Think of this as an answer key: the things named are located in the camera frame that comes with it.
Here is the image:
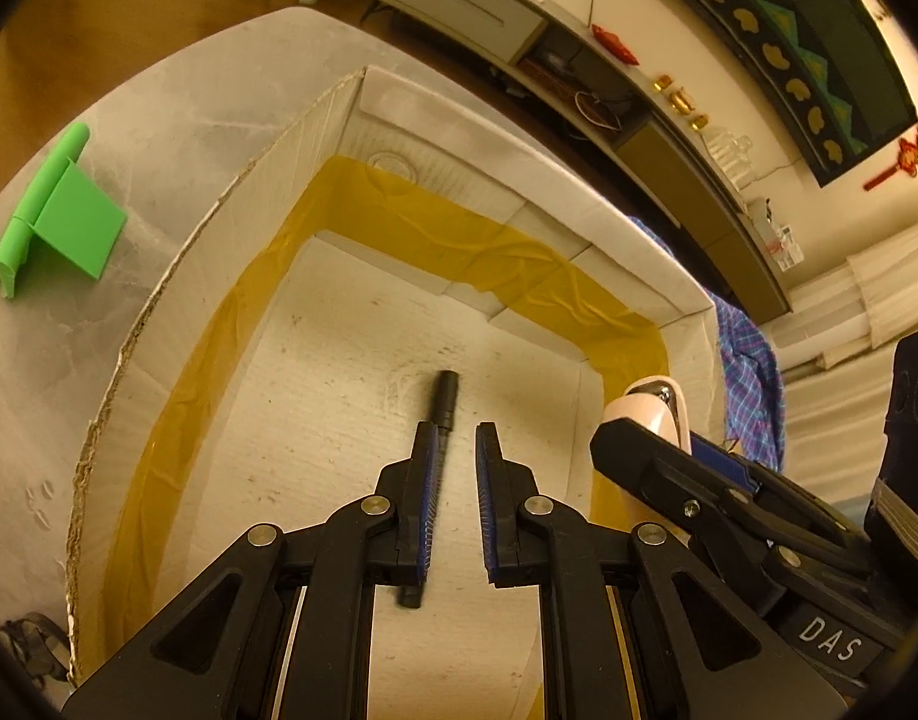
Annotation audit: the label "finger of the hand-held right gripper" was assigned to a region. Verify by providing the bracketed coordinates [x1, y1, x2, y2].
[590, 420, 799, 616]
[690, 431, 872, 553]

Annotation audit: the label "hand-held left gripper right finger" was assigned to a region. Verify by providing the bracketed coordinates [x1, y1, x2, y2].
[474, 421, 850, 720]

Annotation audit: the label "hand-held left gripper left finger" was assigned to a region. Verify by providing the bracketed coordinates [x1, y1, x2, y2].
[61, 421, 439, 720]

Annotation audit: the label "pale pink plastic gadget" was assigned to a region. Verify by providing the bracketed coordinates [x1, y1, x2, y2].
[603, 375, 692, 458]

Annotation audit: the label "black marker pen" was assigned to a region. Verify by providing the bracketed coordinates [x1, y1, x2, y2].
[397, 370, 461, 610]

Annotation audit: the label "blue plaid cloth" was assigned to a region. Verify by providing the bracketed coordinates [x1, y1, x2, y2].
[628, 216, 786, 473]

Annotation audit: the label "white curtain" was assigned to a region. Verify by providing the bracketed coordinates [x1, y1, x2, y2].
[759, 216, 918, 503]

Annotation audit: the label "white box with red print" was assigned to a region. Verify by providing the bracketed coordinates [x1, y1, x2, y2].
[748, 199, 805, 271]

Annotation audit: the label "red knot decoration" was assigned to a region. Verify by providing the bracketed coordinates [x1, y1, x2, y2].
[862, 111, 918, 192]

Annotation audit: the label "clear glass cups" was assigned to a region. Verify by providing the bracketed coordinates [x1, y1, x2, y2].
[699, 127, 756, 181]

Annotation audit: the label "red ornament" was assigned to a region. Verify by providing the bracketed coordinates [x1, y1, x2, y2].
[592, 24, 640, 65]

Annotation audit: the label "dark eyeglasses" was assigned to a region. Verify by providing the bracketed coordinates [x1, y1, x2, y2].
[0, 611, 66, 691]

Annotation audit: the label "green plastic stand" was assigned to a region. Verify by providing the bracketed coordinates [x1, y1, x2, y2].
[0, 123, 128, 302]

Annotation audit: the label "grey TV cabinet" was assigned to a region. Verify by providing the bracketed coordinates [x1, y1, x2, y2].
[365, 0, 794, 323]

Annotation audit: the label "coiled cable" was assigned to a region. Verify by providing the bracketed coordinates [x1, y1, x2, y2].
[575, 90, 625, 133]

